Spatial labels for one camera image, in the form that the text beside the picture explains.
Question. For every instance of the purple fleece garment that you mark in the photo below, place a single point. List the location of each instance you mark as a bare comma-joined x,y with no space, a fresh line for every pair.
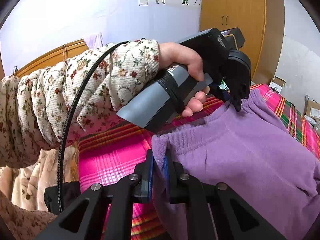
251,151

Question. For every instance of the pink plaid bed sheet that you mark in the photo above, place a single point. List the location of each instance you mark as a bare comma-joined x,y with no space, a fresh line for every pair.
107,157

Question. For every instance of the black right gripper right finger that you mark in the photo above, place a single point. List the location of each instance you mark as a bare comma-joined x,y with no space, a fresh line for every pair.
213,211

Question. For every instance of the wooden wardrobe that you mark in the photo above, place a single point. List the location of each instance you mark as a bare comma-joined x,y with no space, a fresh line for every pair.
262,25

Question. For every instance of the white cardboard box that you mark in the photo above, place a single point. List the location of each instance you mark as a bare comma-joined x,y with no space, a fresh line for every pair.
277,84

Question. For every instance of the brown cardboard box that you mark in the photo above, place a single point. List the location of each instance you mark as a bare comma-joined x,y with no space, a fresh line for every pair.
312,108

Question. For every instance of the wooden headboard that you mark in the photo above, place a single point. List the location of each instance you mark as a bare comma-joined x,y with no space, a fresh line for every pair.
53,57

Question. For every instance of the person's left hand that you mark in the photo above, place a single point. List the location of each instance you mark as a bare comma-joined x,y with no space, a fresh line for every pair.
171,53

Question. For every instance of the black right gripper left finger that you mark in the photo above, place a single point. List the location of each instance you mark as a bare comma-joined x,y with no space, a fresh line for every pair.
105,212

